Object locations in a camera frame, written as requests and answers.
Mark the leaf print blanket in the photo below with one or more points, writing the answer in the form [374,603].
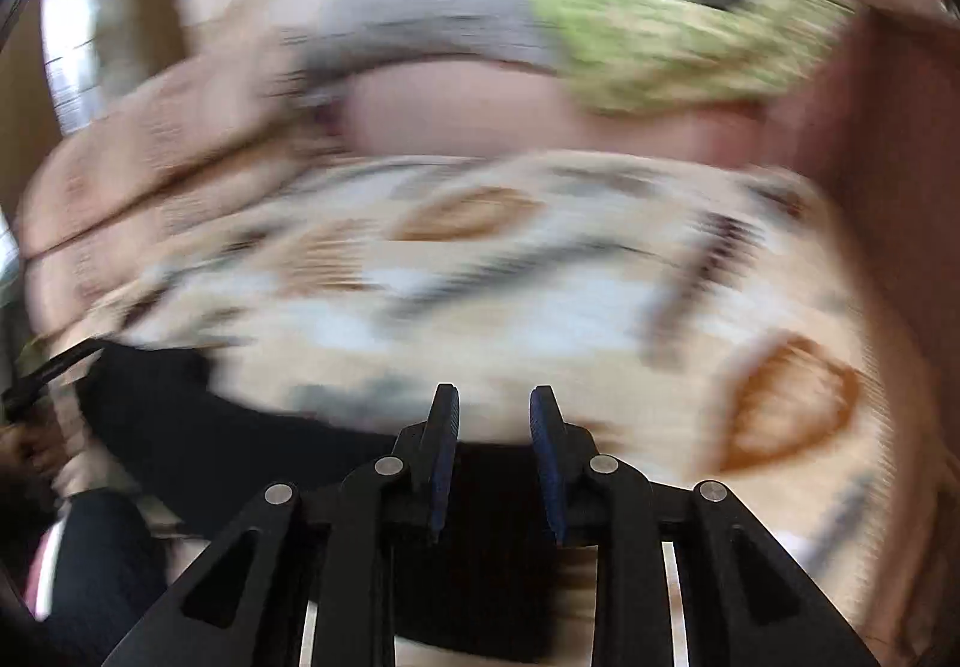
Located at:
[525,292]

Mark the green patterned quilt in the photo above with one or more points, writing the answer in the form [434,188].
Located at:
[675,44]

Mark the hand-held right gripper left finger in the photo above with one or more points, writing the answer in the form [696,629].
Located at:
[442,446]

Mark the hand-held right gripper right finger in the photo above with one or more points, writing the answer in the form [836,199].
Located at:
[546,446]

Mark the striped folded quilt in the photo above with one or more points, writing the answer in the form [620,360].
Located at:
[172,142]

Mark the black pants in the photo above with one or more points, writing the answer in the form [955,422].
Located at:
[225,442]

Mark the grey quilted blanket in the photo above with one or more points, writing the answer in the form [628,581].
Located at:
[435,6]

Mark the pink sofa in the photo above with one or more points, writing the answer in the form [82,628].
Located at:
[480,112]

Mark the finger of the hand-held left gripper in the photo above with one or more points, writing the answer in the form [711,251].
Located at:
[52,370]

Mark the person's left forearm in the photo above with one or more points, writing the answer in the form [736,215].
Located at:
[105,562]

